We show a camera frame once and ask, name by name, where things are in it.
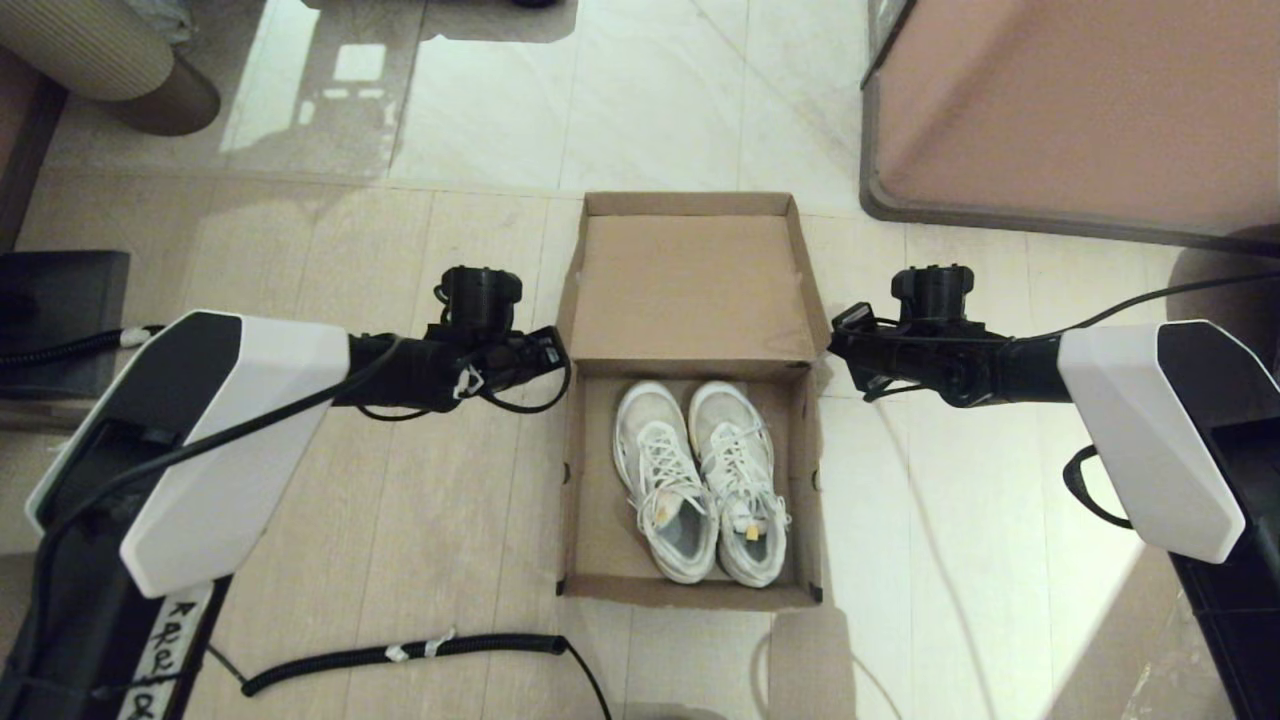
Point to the ribbed beige round stool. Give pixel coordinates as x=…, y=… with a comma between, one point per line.
x=90, y=50

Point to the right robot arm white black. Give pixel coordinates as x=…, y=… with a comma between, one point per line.
x=1150, y=430

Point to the grey crumpled plastic bag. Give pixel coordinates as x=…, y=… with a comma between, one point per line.
x=160, y=20

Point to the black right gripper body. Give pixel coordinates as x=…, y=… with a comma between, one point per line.
x=890, y=355

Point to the long black corrugated conduit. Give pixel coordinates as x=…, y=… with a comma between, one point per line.
x=480, y=646

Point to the white mesh sneaker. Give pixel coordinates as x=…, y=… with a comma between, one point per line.
x=650, y=410
x=725, y=410

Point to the black round object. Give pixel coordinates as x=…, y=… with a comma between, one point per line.
x=532, y=4

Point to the brown cardboard shoe box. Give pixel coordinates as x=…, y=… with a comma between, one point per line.
x=690, y=290

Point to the brown wooden furniture edge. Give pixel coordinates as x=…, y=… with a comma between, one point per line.
x=20, y=130

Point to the crumpled clear plastic sheet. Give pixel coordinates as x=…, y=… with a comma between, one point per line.
x=1170, y=690

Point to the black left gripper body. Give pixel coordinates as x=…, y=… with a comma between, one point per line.
x=520, y=360

